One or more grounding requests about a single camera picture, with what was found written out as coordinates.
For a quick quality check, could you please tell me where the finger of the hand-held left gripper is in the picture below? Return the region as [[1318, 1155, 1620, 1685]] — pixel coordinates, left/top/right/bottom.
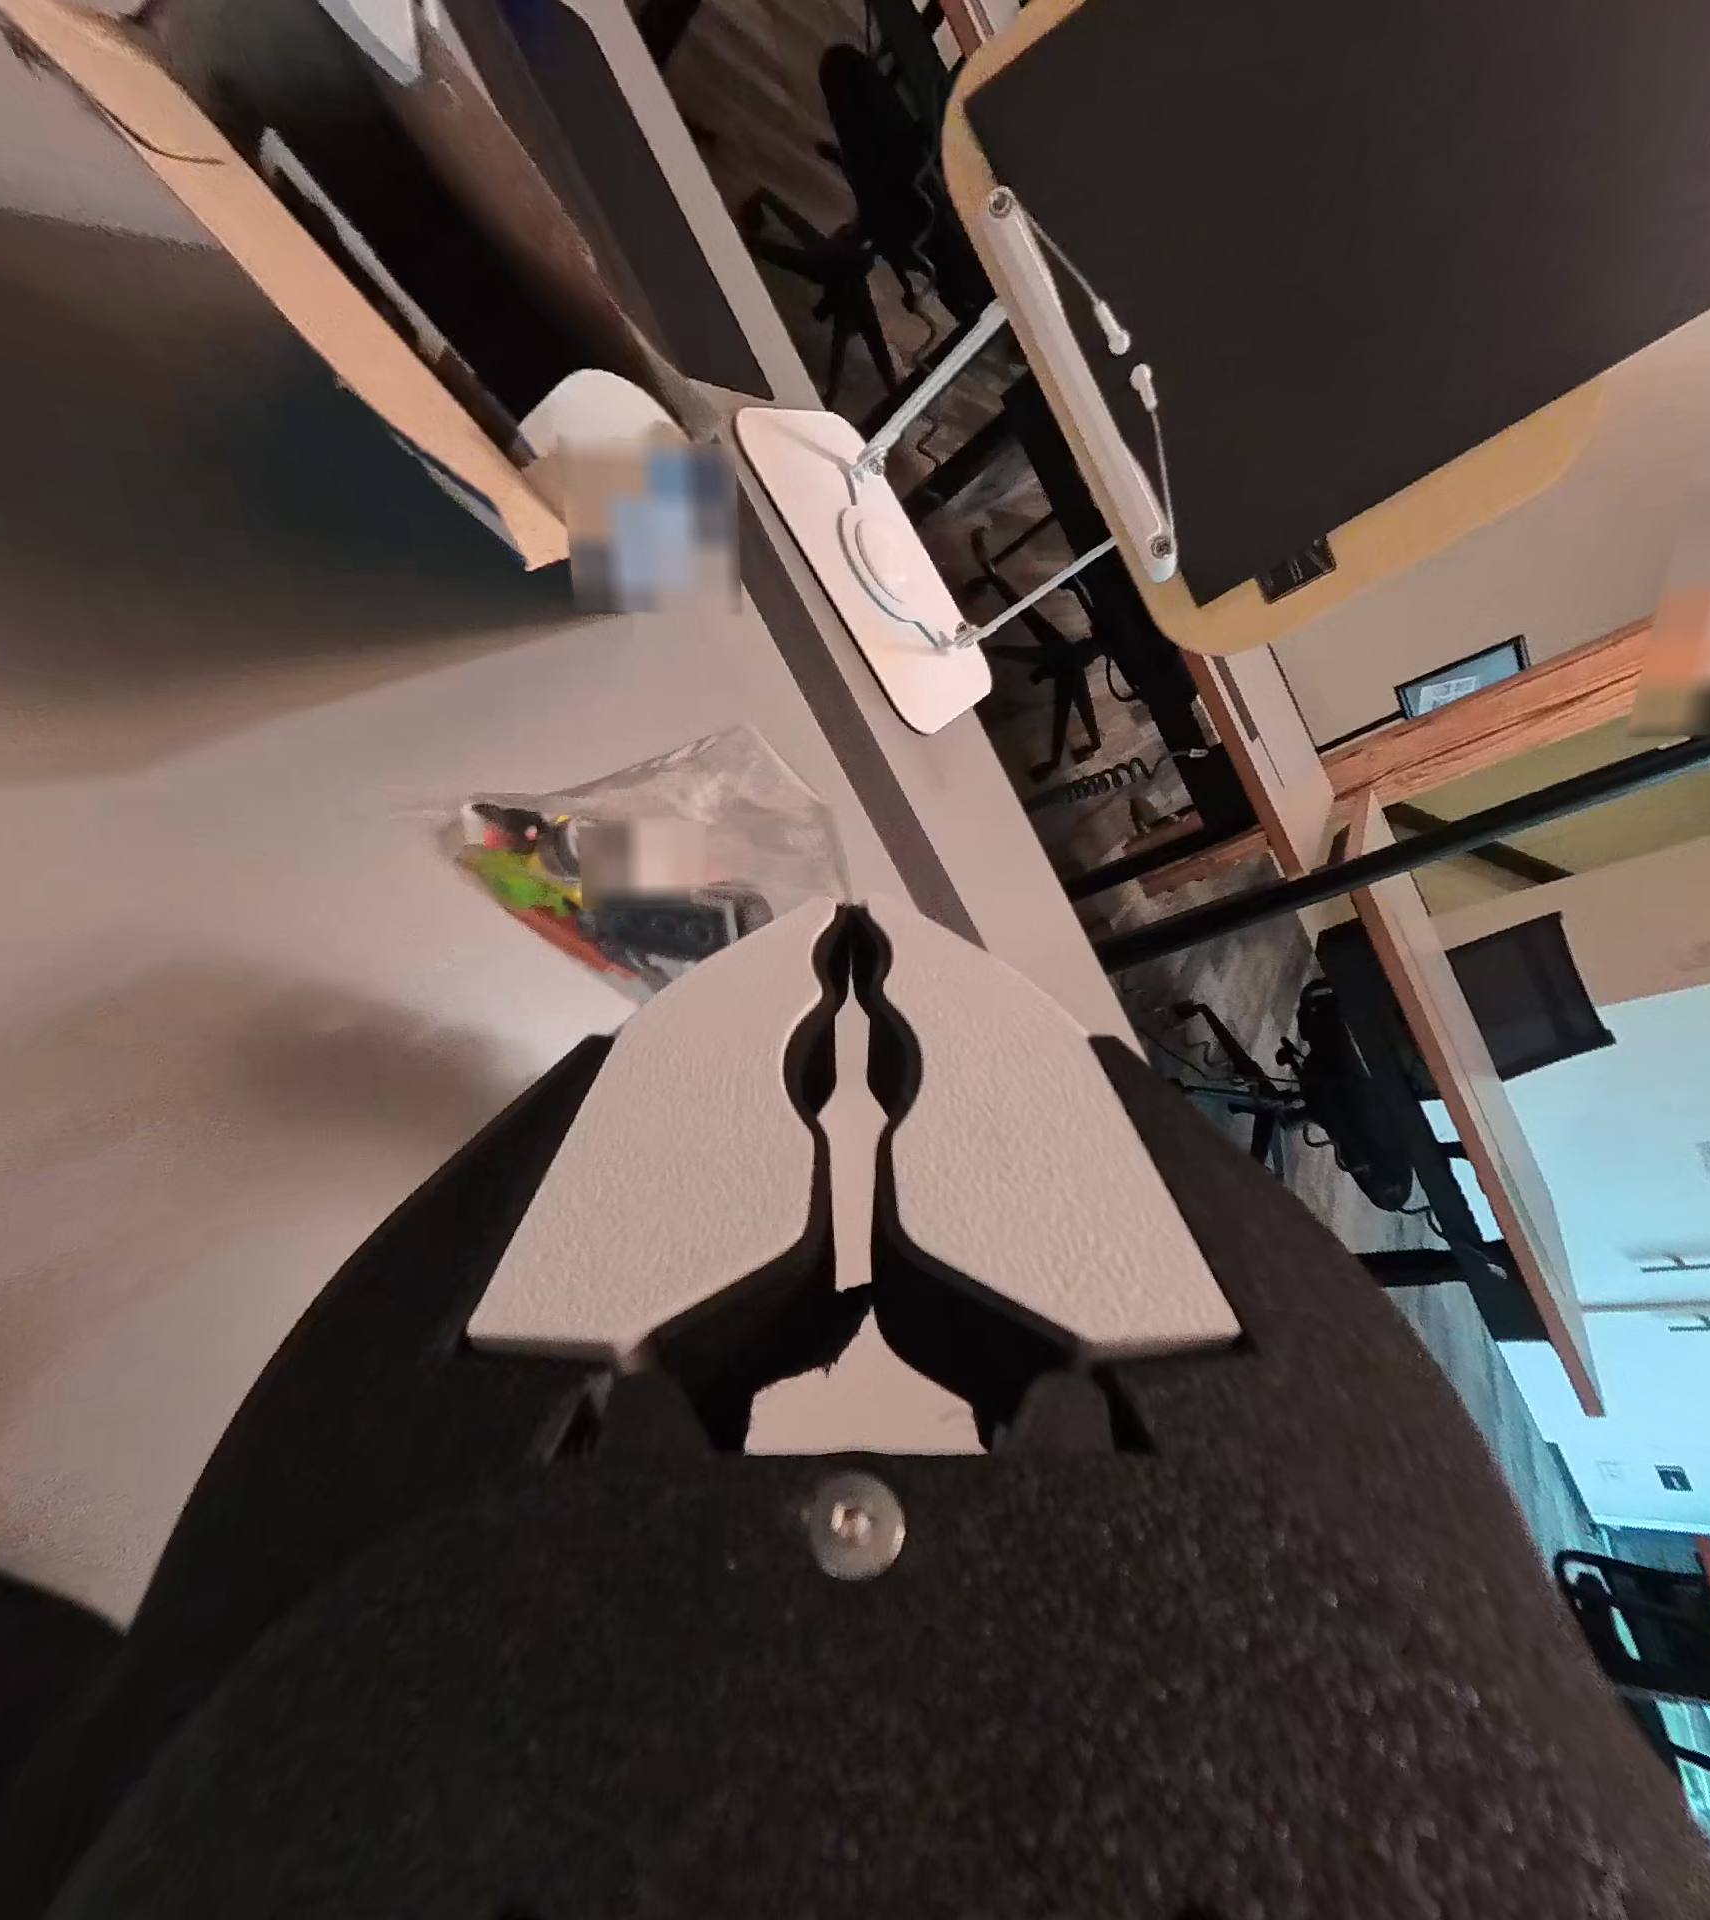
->
[[517, 367, 684, 561]]

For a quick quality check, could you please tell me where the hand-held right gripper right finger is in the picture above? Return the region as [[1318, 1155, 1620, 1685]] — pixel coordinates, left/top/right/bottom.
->
[[862, 910, 1249, 1368]]

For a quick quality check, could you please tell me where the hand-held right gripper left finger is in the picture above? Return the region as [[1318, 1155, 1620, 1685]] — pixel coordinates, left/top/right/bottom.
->
[[466, 900, 853, 1368]]

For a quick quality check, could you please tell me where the clear bag of lego pieces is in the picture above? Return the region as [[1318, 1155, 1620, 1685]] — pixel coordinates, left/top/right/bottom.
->
[[450, 720, 859, 1009]]

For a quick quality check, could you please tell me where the blue lego set box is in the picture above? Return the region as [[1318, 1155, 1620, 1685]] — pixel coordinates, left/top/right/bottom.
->
[[0, 0, 573, 572]]

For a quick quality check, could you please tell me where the small black framed screen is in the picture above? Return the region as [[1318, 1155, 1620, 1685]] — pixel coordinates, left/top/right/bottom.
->
[[1397, 637, 1536, 723]]

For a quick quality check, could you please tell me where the wooden pillar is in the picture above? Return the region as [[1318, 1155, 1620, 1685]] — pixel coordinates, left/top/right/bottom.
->
[[1325, 617, 1698, 807]]

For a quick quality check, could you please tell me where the white wire screen stand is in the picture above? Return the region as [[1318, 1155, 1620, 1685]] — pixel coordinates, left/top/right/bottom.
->
[[737, 180, 1189, 738]]

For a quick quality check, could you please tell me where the wooden desk black frame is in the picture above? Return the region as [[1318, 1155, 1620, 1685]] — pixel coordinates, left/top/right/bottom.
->
[[1096, 646, 1608, 1418]]

